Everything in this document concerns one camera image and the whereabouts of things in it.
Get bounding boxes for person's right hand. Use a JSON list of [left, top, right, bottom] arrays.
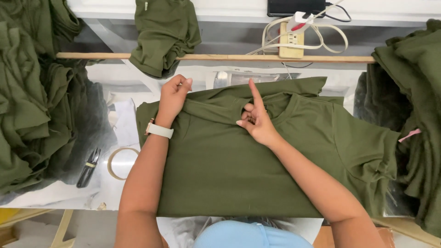
[[236, 79, 284, 148]]

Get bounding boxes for person's left hand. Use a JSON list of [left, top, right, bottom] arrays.
[[156, 74, 193, 127]]

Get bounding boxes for olive green t-shirt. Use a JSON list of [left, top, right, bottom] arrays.
[[136, 76, 401, 218]]

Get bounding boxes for white wrist watch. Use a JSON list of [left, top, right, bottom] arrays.
[[144, 118, 174, 140]]

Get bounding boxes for white paper sheet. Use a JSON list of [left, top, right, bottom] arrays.
[[107, 98, 140, 148]]

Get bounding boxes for beige power strip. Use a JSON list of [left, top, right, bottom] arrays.
[[278, 21, 305, 59]]

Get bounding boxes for clear tape roll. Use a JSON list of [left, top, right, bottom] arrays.
[[107, 147, 140, 181]]

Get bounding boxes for black thread snips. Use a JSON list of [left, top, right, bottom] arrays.
[[76, 148, 101, 189]]

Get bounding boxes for light blue garment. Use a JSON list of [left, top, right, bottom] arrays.
[[193, 220, 314, 248]]

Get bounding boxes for white and red plug adapter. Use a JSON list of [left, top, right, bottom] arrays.
[[286, 11, 315, 34]]

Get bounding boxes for black box device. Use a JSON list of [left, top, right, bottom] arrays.
[[267, 0, 327, 18]]

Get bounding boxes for large heap of green shirts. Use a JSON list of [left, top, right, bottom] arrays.
[[0, 0, 116, 195]]

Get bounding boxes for pink tag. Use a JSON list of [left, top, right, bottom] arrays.
[[398, 128, 422, 143]]

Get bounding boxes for folded pile of green shirts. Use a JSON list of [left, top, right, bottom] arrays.
[[354, 19, 441, 238]]

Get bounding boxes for wooden table leg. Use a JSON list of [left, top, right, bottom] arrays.
[[49, 209, 76, 248]]

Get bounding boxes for crumpled green shirt on rail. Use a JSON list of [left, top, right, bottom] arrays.
[[129, 0, 202, 79]]

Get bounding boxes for wooden rail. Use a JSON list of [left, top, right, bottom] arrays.
[[56, 52, 377, 64]]

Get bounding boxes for white power cable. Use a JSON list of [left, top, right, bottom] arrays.
[[245, 0, 349, 56]]

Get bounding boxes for black cable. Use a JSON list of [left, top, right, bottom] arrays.
[[324, 3, 352, 23]]

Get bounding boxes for wooden table frame bar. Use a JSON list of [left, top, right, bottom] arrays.
[[371, 216, 441, 247]]

